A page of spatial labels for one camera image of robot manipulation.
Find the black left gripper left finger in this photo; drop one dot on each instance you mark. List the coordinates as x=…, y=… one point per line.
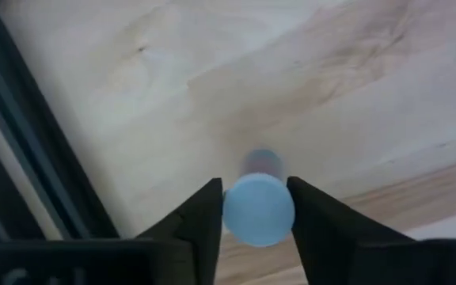
x=196, y=229

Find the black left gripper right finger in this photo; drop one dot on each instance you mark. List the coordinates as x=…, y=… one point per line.
x=323, y=237

